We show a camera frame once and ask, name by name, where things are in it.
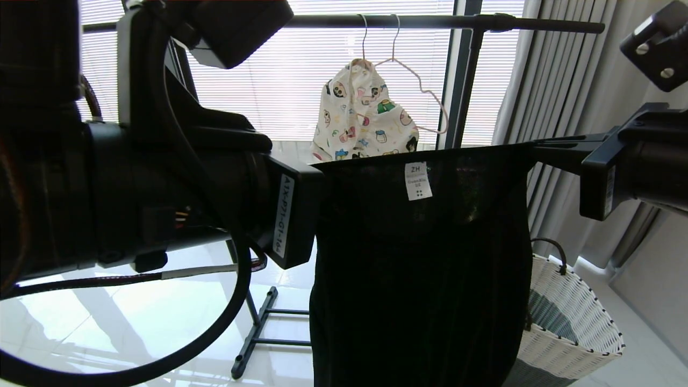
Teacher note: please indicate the window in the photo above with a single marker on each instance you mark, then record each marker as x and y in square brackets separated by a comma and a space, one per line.
[322, 80]

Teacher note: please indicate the white laundry basket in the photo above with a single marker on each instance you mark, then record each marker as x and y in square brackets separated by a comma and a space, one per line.
[570, 333]

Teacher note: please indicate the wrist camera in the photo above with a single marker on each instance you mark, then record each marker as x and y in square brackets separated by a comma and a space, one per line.
[231, 27]
[656, 48]

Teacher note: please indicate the grey curtain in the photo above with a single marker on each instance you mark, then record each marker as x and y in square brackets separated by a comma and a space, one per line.
[564, 91]

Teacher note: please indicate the black clothes rack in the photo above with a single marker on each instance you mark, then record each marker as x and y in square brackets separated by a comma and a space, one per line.
[430, 22]

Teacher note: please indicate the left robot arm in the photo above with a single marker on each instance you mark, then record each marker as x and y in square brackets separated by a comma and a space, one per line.
[37, 161]

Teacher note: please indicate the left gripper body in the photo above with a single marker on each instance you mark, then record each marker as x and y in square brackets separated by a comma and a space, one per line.
[215, 193]

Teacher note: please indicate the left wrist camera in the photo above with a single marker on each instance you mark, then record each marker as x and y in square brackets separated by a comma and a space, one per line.
[231, 27]

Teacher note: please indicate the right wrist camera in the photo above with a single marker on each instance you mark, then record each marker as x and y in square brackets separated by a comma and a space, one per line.
[656, 48]

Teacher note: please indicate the pink clothes hanger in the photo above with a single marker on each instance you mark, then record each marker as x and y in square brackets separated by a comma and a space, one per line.
[363, 37]
[395, 43]

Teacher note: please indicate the black garment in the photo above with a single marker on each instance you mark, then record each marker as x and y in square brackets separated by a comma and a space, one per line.
[419, 269]

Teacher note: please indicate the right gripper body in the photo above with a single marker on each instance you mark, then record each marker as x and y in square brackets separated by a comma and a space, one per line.
[645, 166]

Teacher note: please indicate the cream printed garment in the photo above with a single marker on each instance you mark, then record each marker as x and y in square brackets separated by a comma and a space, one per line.
[360, 118]

